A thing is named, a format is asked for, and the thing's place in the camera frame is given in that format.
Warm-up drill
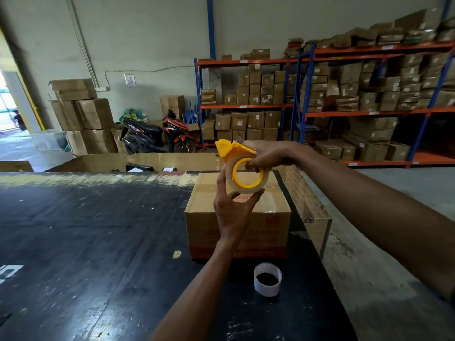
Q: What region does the person's right hand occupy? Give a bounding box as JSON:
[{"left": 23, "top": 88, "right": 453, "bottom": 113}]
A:
[{"left": 243, "top": 140, "right": 303, "bottom": 173}]

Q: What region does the person's left hand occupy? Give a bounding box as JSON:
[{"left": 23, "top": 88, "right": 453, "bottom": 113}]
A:
[{"left": 213, "top": 167, "right": 266, "bottom": 242}]

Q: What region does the clear packing tape roll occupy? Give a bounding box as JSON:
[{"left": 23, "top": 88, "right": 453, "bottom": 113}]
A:
[{"left": 225, "top": 153, "right": 271, "bottom": 195}]

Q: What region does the yellow tape dispenser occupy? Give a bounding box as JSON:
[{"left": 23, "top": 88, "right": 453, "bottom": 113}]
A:
[{"left": 215, "top": 139, "right": 265, "bottom": 189}]

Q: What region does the person's right forearm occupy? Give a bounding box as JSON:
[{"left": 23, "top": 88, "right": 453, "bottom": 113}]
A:
[{"left": 293, "top": 145, "right": 455, "bottom": 303}]

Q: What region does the person's left forearm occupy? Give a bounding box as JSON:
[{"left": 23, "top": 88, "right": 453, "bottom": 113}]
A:
[{"left": 149, "top": 238, "right": 246, "bottom": 341}]

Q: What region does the stack of brown shelf boxes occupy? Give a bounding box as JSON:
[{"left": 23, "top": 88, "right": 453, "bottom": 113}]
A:
[
  {"left": 198, "top": 49, "right": 297, "bottom": 142},
  {"left": 284, "top": 7, "right": 455, "bottom": 162}
]

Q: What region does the narrow blue orange shelving rack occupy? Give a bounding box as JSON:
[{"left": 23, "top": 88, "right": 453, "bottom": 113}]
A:
[{"left": 194, "top": 44, "right": 303, "bottom": 147}]

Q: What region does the large open cardboard crate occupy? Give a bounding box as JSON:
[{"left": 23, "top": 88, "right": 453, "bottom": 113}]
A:
[{"left": 46, "top": 153, "right": 333, "bottom": 260}]

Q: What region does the brown cardboard box red stripe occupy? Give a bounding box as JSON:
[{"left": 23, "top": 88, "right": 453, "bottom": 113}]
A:
[{"left": 184, "top": 171, "right": 292, "bottom": 260}]

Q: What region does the empty white tape core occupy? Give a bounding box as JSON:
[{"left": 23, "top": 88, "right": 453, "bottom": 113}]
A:
[{"left": 253, "top": 263, "right": 283, "bottom": 298}]

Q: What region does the tall cardboard box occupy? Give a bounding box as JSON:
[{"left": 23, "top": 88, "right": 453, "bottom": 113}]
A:
[{"left": 159, "top": 95, "right": 186, "bottom": 120}]

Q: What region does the black and red motorcycle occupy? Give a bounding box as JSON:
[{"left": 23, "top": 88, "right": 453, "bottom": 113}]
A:
[{"left": 120, "top": 110, "right": 197, "bottom": 154}]

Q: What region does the wide blue orange shelving rack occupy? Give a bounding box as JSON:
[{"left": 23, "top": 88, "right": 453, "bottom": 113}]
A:
[{"left": 289, "top": 0, "right": 455, "bottom": 168}]

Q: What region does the green plastic bag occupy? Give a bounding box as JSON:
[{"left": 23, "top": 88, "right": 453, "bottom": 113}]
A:
[{"left": 119, "top": 108, "right": 149, "bottom": 123}]

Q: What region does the blue steel pillar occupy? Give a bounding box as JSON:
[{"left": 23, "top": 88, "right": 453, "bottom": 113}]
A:
[{"left": 206, "top": 0, "right": 217, "bottom": 61}]

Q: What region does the large plain cardboard box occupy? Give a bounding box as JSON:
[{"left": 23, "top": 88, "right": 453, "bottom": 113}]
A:
[{"left": 65, "top": 128, "right": 119, "bottom": 157}]

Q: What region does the wide plain cardboard box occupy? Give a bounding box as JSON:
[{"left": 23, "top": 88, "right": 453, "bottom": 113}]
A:
[{"left": 49, "top": 98, "right": 114, "bottom": 132}]

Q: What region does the small plain cardboard box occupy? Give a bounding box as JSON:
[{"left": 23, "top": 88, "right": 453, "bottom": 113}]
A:
[{"left": 49, "top": 79, "right": 98, "bottom": 102}]

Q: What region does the clear plastic storage bin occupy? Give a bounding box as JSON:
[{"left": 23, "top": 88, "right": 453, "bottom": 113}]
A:
[{"left": 30, "top": 129, "right": 68, "bottom": 152}]

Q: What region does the flat cardboard panel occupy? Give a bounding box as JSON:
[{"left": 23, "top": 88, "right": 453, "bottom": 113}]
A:
[{"left": 0, "top": 160, "right": 35, "bottom": 173}]

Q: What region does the grey wall conduit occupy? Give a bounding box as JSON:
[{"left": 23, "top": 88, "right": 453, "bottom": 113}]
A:
[{"left": 65, "top": 0, "right": 109, "bottom": 93}]

